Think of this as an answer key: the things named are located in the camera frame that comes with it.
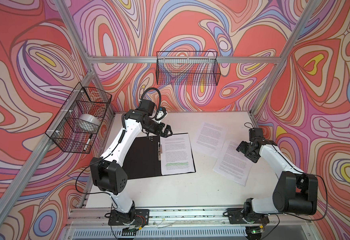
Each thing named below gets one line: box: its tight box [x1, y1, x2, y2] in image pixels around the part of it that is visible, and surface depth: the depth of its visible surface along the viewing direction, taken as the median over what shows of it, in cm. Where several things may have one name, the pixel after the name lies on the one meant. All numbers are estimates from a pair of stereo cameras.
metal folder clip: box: [157, 141, 163, 161], surface depth 98 cm
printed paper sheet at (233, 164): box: [212, 140, 253, 187], surface depth 93 cm
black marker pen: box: [83, 134, 93, 151], surface depth 73 cm
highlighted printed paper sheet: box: [160, 133, 195, 176], surface depth 98 cm
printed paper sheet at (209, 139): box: [192, 122, 227, 158], surface depth 106 cm
